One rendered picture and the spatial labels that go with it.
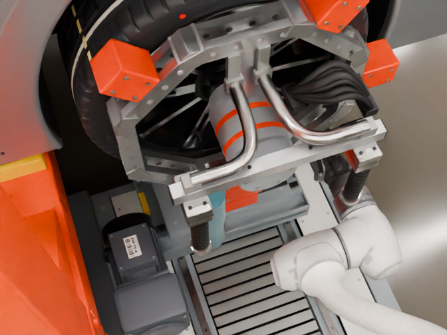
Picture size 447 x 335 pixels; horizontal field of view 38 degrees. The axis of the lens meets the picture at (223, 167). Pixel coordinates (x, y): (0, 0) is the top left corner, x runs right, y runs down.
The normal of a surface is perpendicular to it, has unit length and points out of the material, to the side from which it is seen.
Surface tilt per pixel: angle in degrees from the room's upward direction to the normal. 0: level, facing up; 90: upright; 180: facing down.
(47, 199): 0
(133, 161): 90
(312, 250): 21
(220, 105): 41
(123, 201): 0
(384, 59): 0
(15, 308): 90
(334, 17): 90
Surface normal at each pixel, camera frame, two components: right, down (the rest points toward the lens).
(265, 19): 0.33, 0.84
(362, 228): -0.17, -0.45
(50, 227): -0.19, -0.87
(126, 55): 0.67, -0.54
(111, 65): -0.66, -0.11
